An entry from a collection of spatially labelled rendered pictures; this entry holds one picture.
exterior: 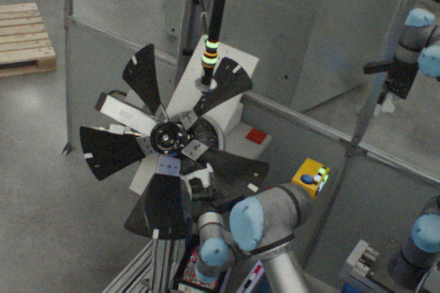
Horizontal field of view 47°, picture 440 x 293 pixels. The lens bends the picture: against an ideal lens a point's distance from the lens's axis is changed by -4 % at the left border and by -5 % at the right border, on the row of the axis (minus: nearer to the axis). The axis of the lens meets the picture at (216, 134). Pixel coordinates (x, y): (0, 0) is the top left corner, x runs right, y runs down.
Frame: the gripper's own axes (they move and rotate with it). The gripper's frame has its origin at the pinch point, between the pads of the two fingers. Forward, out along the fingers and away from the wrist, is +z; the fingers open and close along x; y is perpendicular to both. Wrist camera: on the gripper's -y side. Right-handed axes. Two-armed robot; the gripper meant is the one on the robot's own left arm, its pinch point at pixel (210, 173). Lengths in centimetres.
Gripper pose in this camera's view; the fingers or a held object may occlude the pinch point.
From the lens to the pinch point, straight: 175.3
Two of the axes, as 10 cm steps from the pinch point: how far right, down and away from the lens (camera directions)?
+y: -9.9, 0.4, -1.1
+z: -1.1, -6.3, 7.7
